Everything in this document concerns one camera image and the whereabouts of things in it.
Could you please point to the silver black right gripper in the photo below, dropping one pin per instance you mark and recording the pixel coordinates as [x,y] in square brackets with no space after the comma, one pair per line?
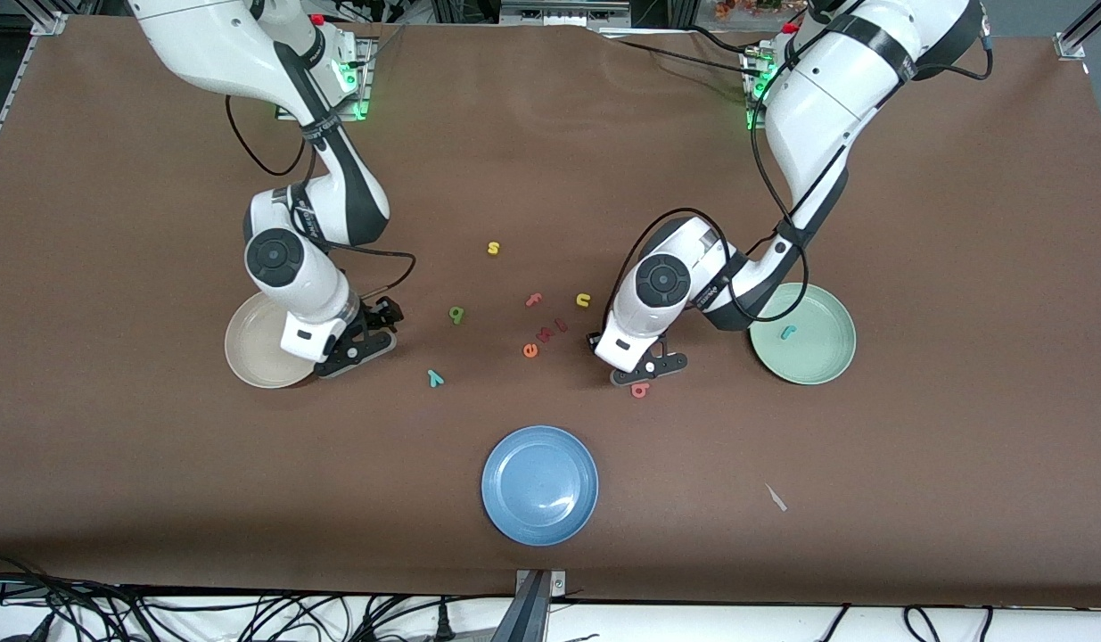
[369,313]

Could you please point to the teal foam letter y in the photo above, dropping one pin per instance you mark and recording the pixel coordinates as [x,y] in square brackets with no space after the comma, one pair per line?
[436,379]

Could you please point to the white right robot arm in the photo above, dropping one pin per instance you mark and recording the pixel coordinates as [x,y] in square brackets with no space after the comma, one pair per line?
[202,45]

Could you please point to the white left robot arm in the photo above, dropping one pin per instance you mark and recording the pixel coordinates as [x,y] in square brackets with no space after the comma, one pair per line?
[661,281]

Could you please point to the beige round plate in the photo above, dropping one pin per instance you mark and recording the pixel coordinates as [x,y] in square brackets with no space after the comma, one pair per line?
[251,348]

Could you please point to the blue round plate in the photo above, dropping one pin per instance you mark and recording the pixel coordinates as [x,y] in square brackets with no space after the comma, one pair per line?
[539,486]

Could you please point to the brown table cover sheet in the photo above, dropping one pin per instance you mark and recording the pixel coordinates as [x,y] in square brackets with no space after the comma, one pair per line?
[550,178]

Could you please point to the green round plate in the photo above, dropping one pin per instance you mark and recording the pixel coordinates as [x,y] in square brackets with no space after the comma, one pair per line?
[817,352]

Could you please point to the white tape scrap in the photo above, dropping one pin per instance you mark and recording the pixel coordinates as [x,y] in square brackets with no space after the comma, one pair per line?
[776,497]

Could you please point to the black power plug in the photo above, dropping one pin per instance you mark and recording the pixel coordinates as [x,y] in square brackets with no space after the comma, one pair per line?
[443,624]

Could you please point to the orange artificial flowers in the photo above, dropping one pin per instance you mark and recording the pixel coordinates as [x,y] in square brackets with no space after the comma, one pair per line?
[737,9]

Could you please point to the grey camera stand post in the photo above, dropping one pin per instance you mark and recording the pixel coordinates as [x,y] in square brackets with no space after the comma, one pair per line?
[532,615]

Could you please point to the metal frame bracket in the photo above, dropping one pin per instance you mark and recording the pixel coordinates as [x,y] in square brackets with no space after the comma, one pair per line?
[563,13]

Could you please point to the aluminium frame profile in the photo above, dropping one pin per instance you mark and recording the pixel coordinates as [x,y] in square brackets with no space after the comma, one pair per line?
[46,22]
[1069,45]

